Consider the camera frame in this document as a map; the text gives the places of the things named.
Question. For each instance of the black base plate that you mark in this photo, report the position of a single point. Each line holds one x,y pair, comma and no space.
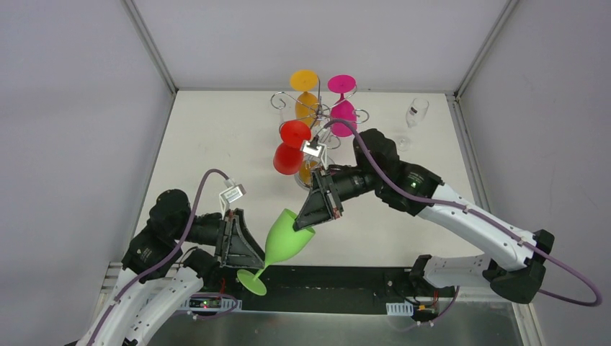
329,290

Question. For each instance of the green wine glass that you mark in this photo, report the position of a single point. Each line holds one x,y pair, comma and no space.
282,243

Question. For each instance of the magenta wine glass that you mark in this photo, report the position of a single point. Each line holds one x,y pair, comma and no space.
342,109

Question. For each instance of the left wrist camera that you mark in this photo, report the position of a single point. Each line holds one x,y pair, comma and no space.
230,194

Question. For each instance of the chrome wine glass rack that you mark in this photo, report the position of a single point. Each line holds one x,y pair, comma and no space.
309,163

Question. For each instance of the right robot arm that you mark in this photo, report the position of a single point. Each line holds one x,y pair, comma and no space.
512,261

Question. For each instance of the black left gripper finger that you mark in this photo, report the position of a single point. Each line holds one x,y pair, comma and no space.
244,260
255,251

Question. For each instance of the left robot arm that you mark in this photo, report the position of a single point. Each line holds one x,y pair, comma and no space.
126,319

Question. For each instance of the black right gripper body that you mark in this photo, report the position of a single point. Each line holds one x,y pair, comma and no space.
327,192

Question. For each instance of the red wine glass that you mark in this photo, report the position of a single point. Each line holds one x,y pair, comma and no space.
288,155

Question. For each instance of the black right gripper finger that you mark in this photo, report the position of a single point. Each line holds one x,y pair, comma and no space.
308,213
320,204

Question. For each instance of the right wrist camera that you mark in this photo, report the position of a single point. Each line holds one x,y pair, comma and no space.
316,149

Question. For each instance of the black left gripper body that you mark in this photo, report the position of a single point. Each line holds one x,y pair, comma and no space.
227,238

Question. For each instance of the orange wine glass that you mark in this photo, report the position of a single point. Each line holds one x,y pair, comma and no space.
306,105

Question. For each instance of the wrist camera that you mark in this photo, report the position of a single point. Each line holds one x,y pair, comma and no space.
316,149
230,194

